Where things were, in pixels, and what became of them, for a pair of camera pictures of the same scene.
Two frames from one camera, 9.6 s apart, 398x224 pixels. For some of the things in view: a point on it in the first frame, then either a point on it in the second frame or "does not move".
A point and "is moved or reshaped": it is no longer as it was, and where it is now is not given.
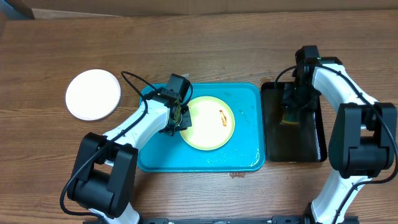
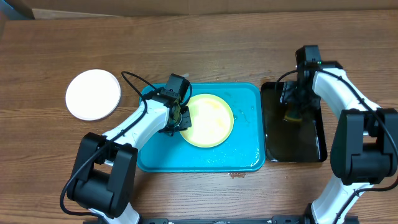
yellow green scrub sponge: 290,117 is moved or reshaped
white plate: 92,94 does not move
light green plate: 212,123 does not move
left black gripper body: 185,121 does not move
